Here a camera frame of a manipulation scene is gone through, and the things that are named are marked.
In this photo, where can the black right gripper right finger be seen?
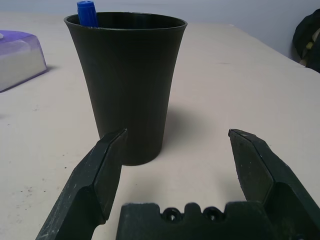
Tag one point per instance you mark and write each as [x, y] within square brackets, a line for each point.
[270, 180]

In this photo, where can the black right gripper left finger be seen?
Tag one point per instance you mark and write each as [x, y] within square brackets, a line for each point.
[87, 190]

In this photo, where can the black plastic cup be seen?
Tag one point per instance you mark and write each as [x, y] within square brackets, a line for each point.
[125, 87]

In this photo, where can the yellow green stool cushion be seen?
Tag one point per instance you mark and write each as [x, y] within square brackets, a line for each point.
[310, 45]

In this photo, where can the purple tissue pack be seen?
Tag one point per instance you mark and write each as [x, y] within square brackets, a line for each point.
[17, 62]

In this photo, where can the black jacket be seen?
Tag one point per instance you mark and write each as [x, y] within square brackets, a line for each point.
[307, 27]

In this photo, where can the blue marker pen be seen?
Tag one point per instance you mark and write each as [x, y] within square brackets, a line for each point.
[87, 13]

